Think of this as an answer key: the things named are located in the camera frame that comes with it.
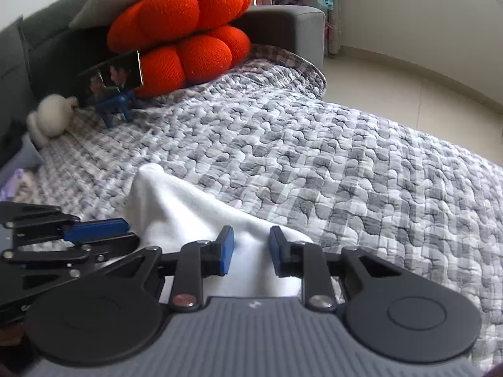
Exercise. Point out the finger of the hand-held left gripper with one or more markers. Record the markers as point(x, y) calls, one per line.
point(118, 245)
point(102, 227)

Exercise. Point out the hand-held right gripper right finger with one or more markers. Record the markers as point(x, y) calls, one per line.
point(276, 251)

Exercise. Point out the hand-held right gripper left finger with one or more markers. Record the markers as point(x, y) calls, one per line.
point(227, 249)

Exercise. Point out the white printed sweatshirt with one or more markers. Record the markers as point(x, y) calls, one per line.
point(188, 212)

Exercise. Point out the grey checked quilt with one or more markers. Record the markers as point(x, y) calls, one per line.
point(314, 165)

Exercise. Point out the purple cloth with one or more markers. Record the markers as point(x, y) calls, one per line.
point(10, 186)

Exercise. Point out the light grey cloth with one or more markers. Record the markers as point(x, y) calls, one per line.
point(32, 151)

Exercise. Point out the white plush toy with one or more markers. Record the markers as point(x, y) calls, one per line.
point(53, 118)

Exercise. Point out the blue phone stand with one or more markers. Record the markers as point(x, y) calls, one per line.
point(112, 106)

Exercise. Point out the smartphone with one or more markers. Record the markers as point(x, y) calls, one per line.
point(112, 78)

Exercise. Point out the orange flower cushion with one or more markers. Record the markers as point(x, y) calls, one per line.
point(177, 19)

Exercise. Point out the grey lace curtain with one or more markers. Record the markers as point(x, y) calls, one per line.
point(333, 31)

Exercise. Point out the grey sofa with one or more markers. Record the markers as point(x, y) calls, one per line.
point(283, 23)

